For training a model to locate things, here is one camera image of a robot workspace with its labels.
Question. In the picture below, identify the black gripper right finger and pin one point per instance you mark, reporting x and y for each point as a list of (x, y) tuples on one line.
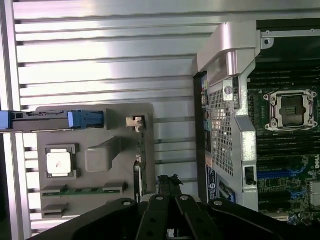
[(197, 222)]

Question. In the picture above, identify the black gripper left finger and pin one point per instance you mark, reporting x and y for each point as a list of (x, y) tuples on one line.
[(152, 220)]

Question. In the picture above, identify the grey parts rack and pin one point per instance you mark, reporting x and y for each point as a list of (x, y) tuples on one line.
[(100, 177)]

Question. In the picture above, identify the green loose RAM stick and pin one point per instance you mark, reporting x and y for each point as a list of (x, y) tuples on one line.
[(80, 190)]

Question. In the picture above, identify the blue expansion slot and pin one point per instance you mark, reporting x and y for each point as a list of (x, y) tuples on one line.
[(275, 174)]

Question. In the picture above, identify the open dark PC case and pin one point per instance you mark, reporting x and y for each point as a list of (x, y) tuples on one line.
[(225, 125)]

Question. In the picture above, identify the silver CPU chip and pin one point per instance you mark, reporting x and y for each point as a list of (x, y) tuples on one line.
[(58, 163)]

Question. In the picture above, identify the green motherboard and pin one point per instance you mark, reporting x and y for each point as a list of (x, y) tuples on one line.
[(287, 150)]

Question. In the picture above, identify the hard disk blue caddy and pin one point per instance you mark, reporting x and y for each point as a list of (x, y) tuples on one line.
[(85, 120)]

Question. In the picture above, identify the silver chipset heatsink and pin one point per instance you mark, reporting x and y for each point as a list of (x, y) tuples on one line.
[(315, 190)]

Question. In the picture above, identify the metal CPU socket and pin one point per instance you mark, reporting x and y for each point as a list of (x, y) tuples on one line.
[(290, 110)]

